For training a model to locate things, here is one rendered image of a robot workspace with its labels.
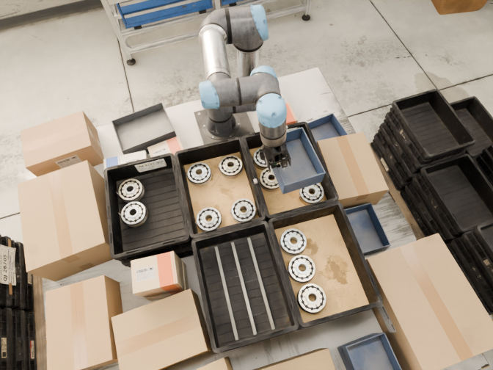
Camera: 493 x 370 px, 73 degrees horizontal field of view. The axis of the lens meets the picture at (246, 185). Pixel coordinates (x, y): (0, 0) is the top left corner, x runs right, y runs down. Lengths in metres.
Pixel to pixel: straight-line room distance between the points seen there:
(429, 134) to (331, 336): 1.32
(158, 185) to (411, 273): 1.07
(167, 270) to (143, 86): 2.06
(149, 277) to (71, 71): 2.47
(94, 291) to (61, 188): 0.46
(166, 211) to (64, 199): 0.42
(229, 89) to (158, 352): 0.91
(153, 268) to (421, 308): 0.95
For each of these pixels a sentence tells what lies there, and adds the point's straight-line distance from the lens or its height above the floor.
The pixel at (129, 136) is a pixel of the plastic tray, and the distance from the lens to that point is 1.80.
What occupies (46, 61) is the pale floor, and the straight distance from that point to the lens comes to 3.65.
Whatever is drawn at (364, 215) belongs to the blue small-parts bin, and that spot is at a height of 0.70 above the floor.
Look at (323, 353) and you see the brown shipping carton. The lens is 1.30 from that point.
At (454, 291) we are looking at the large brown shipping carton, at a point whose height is 0.90.
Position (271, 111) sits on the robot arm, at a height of 1.48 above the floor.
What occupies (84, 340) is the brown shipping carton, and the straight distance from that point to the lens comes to 1.42.
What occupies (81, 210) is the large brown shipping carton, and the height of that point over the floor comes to 0.90.
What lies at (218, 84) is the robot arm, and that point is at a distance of 0.93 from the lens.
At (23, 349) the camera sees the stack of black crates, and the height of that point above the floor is 0.26.
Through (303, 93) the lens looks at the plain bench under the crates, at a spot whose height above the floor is 0.70.
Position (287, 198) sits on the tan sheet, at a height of 0.83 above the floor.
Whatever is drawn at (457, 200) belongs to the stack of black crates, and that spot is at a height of 0.38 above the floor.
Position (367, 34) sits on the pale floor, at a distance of 3.48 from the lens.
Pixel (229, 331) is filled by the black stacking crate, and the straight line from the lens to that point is 1.32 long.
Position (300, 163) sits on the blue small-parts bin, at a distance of 1.24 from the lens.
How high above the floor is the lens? 2.14
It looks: 64 degrees down
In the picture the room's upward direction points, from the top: 4 degrees counter-clockwise
